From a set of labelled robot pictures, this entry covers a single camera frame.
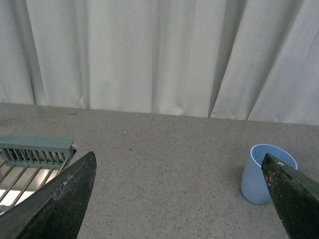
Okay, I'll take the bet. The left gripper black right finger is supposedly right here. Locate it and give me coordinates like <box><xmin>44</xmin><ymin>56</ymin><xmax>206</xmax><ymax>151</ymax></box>
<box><xmin>261</xmin><ymin>153</ymin><xmax>319</xmax><ymax>239</ymax></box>

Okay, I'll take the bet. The green dish drying rack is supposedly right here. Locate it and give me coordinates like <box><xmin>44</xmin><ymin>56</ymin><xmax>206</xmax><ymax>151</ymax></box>
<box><xmin>0</xmin><ymin>134</ymin><xmax>77</xmax><ymax>214</ymax></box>

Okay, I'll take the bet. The white pleated curtain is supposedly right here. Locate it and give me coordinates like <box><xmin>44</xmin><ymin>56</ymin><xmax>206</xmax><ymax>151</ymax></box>
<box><xmin>0</xmin><ymin>0</ymin><xmax>319</xmax><ymax>125</ymax></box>

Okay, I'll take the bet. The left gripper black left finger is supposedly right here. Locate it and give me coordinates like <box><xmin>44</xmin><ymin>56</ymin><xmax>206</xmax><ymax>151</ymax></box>
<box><xmin>0</xmin><ymin>151</ymin><xmax>97</xmax><ymax>239</ymax></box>

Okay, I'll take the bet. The blue plastic cup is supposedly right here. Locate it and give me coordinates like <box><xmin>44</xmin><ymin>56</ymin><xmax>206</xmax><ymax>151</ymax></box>
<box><xmin>241</xmin><ymin>144</ymin><xmax>298</xmax><ymax>205</ymax></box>

